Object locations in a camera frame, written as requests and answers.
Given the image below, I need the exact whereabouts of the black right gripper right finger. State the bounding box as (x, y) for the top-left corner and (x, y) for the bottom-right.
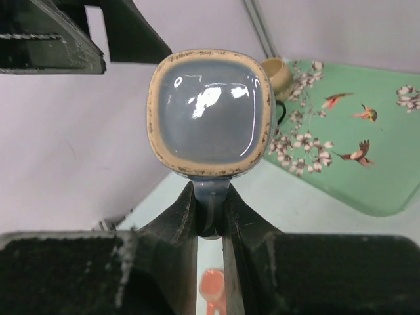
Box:
(223, 188), (419, 314)

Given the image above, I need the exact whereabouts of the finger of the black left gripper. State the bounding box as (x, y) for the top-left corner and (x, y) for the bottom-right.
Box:
(101, 0), (172, 63)
(1, 1), (106, 75)

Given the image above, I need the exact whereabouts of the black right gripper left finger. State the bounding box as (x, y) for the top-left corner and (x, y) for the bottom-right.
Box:
(1, 184), (198, 314)

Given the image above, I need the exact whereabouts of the salmon pink mug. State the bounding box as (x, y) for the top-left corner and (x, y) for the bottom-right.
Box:
(199, 269), (226, 315)

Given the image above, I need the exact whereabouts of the grey blue small mug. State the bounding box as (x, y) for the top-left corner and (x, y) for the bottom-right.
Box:
(146, 49), (276, 239)

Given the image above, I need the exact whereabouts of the beige round mug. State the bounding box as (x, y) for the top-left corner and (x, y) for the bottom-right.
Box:
(261, 57), (295, 102)

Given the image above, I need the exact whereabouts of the green floral placemat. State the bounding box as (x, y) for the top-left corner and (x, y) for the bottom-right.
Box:
(266, 60), (419, 217)

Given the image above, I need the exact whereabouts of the left aluminium frame post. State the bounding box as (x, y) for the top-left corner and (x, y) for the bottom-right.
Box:
(242, 0), (280, 58)

